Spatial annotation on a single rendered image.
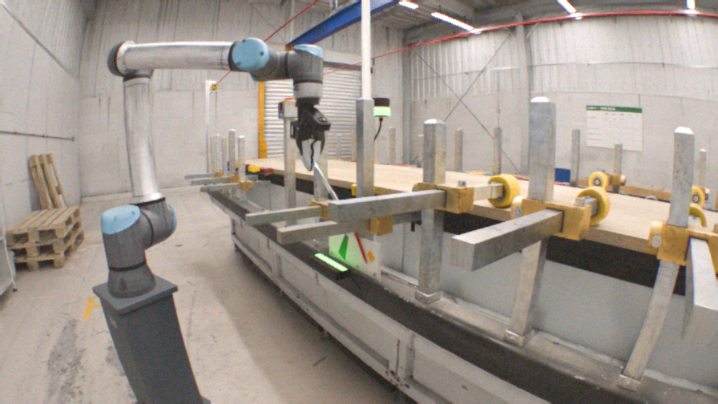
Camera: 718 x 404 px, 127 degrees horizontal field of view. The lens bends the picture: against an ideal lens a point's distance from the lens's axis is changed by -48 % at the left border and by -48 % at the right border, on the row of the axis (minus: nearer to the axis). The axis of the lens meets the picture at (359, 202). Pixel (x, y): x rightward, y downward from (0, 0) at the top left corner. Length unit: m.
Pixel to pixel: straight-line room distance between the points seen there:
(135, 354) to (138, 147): 0.71
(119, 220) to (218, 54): 0.58
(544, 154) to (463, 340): 0.39
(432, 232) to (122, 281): 0.95
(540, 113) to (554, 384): 0.46
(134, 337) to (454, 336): 0.95
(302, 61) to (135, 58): 0.55
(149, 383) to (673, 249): 1.40
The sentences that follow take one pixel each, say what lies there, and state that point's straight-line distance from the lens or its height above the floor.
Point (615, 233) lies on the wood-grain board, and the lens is 0.74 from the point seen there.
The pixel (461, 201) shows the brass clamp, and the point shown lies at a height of 0.94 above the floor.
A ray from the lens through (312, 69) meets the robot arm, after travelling 1.00.
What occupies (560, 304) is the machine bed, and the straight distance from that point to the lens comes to 0.84.
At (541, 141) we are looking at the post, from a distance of 0.56.
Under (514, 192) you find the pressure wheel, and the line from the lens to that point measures 0.86.
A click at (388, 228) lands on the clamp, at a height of 0.84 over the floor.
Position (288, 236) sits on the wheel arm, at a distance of 0.77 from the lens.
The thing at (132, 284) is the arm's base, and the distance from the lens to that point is 1.16.
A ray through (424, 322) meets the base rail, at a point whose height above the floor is 0.67.
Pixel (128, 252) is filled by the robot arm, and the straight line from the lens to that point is 1.14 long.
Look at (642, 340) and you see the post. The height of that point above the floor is 0.79.
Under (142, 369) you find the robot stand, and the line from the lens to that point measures 1.25.
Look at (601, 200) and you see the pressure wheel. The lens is 0.75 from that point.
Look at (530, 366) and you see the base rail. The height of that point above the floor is 0.68.
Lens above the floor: 1.05
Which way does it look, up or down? 10 degrees down
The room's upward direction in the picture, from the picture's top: straight up
